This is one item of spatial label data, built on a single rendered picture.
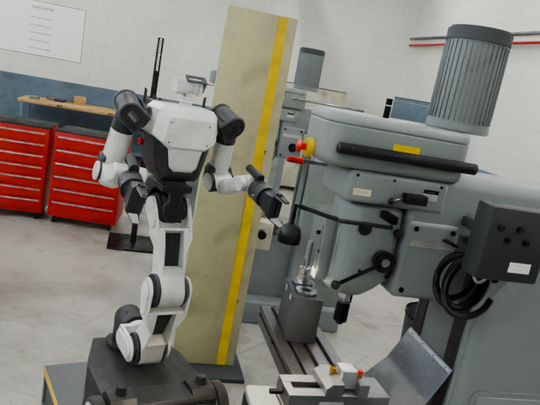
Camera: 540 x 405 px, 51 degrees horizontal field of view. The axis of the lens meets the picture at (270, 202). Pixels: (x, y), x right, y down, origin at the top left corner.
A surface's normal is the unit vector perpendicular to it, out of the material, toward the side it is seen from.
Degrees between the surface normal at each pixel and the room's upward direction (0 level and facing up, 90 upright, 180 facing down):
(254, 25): 90
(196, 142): 90
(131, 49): 90
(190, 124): 90
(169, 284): 66
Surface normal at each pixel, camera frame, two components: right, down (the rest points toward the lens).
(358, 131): 0.21, 0.25
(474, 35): -0.49, 0.10
